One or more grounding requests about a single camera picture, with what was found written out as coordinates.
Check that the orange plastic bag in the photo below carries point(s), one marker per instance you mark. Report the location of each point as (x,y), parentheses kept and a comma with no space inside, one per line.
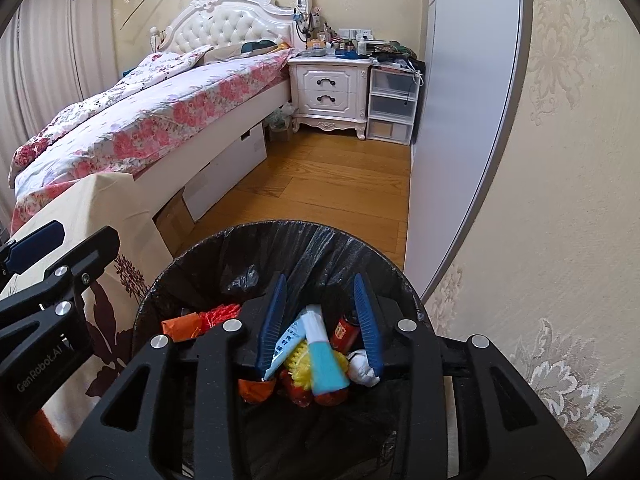
(255,390)

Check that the yellow foam fruit net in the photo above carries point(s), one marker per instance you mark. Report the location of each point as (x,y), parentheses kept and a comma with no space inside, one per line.
(297,360)

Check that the orange paper packet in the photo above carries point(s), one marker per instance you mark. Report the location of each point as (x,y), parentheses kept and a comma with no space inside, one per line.
(180,327)

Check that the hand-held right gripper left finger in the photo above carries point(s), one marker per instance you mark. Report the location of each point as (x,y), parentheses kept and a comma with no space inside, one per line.
(272,320)

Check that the floral pink quilt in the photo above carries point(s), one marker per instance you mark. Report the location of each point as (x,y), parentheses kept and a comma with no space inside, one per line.
(155,67)

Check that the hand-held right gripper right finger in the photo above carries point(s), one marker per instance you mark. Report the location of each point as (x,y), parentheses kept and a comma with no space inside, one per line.
(367,320)

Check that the white tissue ball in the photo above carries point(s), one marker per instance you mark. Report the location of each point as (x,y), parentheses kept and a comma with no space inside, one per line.
(362,370)

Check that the pile of small bedside items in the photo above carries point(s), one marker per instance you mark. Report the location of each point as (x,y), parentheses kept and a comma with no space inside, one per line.
(340,45)

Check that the pillow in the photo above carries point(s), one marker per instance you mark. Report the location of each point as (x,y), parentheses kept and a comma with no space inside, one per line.
(235,50)

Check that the white cardboard box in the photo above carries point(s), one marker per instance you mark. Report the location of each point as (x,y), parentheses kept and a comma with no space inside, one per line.
(225,170)

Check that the brown cardboard carton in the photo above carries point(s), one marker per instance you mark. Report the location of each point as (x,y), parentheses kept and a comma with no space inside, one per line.
(175,225)

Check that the white printed toothpaste tube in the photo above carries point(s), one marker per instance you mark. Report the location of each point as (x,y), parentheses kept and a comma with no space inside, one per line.
(287,340)

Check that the white tufted headboard bed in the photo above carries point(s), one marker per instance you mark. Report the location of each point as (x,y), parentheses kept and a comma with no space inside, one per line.
(220,25)

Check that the beige pleated curtain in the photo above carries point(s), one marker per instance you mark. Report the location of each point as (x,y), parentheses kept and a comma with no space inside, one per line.
(45,85)

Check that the clear plastic drawer unit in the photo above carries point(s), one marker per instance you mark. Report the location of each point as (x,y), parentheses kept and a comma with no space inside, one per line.
(390,105)

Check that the black bagged trash bin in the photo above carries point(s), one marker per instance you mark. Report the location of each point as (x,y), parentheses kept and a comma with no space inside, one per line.
(300,250)

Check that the floral cream tablecloth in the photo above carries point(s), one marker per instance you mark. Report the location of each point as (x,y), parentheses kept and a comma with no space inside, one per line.
(100,210)

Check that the clear plastic bag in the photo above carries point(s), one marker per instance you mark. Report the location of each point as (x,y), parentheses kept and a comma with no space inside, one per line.
(280,125)

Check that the red foam fruit net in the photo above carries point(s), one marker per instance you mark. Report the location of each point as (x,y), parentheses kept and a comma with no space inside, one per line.
(217,317)

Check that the white carved nightstand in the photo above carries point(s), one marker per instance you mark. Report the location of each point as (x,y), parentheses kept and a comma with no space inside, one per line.
(325,90)

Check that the red bottle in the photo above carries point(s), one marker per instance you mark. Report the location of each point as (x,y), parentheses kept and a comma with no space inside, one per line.
(345,332)

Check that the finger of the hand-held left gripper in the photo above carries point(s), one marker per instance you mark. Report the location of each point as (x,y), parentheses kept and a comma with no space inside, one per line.
(95,250)
(37,245)

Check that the teal tube with white cap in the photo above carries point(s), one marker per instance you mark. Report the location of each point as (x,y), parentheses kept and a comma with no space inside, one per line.
(325,365)

